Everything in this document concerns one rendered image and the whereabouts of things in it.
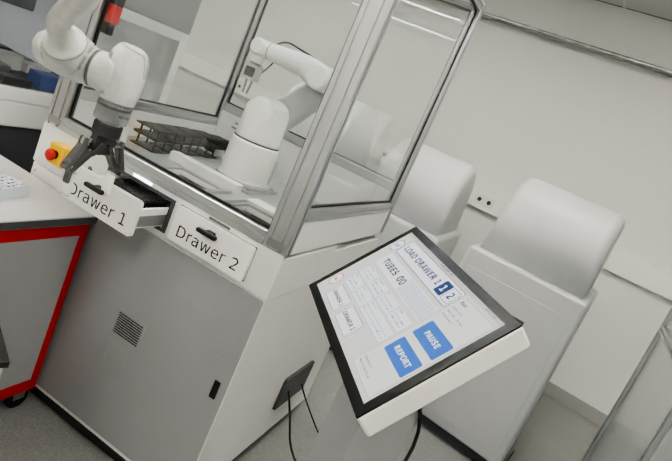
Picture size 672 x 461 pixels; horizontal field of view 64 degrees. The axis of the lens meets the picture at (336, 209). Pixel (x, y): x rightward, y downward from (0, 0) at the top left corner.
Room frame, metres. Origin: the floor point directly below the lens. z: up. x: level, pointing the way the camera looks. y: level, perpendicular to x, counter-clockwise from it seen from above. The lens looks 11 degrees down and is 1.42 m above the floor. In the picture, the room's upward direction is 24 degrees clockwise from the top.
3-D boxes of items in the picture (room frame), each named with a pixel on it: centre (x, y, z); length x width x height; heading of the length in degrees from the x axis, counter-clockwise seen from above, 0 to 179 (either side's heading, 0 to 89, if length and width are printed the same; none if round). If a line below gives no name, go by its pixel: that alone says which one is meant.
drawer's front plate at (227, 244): (1.54, 0.30, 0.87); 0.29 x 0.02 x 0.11; 71
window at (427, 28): (1.93, -0.06, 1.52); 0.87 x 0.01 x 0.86; 161
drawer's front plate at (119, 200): (1.52, 0.65, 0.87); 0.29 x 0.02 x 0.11; 71
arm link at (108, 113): (1.42, 0.65, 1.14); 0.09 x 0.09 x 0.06
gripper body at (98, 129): (1.42, 0.65, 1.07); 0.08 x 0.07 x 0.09; 161
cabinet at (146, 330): (2.09, 0.40, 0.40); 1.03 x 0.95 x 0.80; 71
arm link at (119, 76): (1.42, 0.66, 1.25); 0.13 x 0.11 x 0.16; 91
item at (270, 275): (2.09, 0.41, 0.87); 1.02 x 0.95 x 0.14; 71
